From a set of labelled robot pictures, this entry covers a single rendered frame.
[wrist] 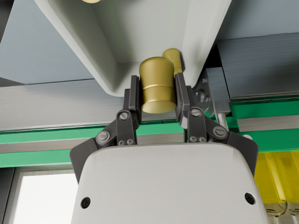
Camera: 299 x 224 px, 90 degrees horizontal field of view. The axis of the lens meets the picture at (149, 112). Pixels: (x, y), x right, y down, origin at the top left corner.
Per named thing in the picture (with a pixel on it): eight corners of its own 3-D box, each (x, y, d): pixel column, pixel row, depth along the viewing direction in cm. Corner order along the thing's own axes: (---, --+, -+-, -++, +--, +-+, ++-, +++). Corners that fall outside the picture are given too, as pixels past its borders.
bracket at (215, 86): (192, 91, 36) (196, 118, 34) (202, 68, 27) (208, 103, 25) (207, 90, 36) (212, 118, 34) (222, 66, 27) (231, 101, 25)
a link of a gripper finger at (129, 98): (104, 155, 13) (113, 97, 17) (141, 154, 13) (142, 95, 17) (90, 140, 10) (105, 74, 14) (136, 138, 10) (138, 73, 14)
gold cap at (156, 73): (136, 57, 14) (136, 101, 12) (175, 54, 14) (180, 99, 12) (140, 78, 17) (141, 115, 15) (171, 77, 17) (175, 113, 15)
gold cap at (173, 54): (183, 54, 30) (185, 73, 29) (168, 62, 33) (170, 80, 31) (174, 45, 28) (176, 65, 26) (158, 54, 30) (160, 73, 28)
